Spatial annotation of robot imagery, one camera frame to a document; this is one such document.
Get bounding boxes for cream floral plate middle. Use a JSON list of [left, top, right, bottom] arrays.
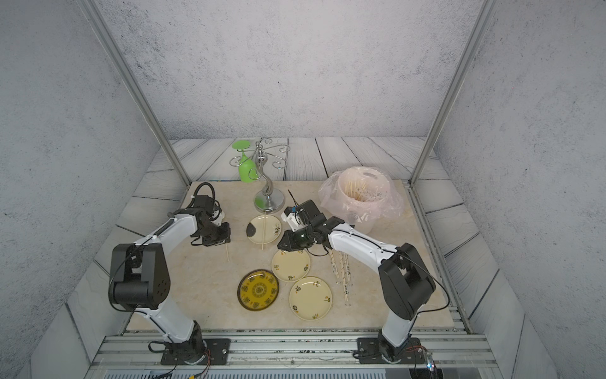
[[271, 250, 311, 282]]

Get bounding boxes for silver metal hook stand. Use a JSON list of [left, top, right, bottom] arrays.
[[248, 137, 290, 214]]

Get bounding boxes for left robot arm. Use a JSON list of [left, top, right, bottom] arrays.
[[107, 183, 230, 366]]

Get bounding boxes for cream plate with black spot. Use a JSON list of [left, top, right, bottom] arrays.
[[246, 215, 282, 245]]

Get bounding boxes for cream floral plate front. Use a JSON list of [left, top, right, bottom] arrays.
[[289, 276, 333, 322]]

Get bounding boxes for aluminium frame post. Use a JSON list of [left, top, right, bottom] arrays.
[[77, 0, 193, 186], [409, 0, 498, 187]]

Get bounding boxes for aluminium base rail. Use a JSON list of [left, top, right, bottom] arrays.
[[84, 331, 503, 379]]

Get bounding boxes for yellow patterned plate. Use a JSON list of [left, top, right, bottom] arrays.
[[237, 269, 280, 311]]

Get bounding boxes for white bucket with pink bag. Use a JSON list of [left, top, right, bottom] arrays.
[[319, 167, 405, 234]]

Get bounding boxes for right aluminium frame post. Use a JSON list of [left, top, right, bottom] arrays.
[[409, 0, 498, 187]]

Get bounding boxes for cream floral plate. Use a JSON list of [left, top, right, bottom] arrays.
[[271, 250, 311, 282], [289, 276, 333, 322]]

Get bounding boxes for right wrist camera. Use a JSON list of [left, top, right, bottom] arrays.
[[281, 207, 306, 232]]

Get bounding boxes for wrapped chopsticks on table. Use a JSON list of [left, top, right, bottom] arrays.
[[340, 252, 351, 307], [328, 250, 340, 281]]

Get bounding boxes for left aluminium frame post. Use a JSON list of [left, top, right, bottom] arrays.
[[77, 0, 193, 186]]

